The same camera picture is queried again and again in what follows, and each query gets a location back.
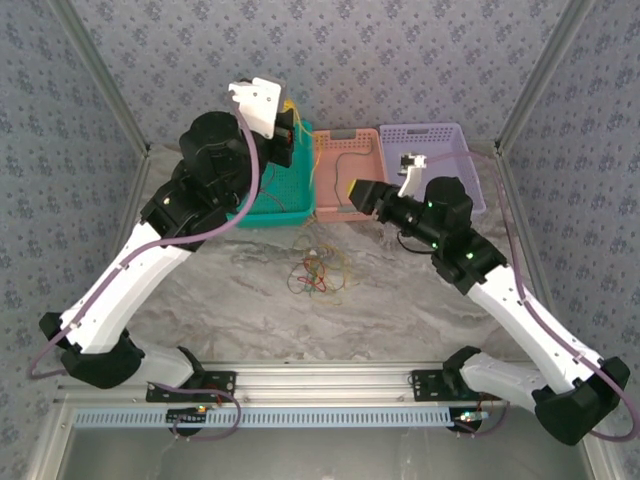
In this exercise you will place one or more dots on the aluminium side rail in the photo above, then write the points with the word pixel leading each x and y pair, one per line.
pixel 515 200
pixel 137 175

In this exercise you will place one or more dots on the lilac perforated plastic basket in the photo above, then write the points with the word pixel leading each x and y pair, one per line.
pixel 450 145

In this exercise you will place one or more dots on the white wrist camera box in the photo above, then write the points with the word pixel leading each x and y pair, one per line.
pixel 260 102
pixel 412 180

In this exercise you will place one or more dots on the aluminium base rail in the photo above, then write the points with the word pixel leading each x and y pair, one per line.
pixel 325 382

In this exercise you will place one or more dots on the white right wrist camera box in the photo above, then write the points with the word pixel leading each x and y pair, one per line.
pixel 412 180

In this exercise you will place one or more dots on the aluminium corner post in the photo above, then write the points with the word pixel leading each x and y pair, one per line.
pixel 544 70
pixel 101 70

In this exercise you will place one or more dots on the small black controller board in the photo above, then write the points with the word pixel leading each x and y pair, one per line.
pixel 187 416
pixel 467 417

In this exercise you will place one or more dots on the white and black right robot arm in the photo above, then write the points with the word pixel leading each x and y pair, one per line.
pixel 525 320

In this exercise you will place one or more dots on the teal perforated plastic basket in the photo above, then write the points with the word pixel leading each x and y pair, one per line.
pixel 295 175

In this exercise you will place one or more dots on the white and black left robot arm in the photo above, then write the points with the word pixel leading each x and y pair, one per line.
pixel 125 295

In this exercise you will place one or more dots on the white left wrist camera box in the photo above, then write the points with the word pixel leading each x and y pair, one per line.
pixel 260 102

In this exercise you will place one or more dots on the pink perforated plastic basket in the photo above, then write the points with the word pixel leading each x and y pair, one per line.
pixel 365 170

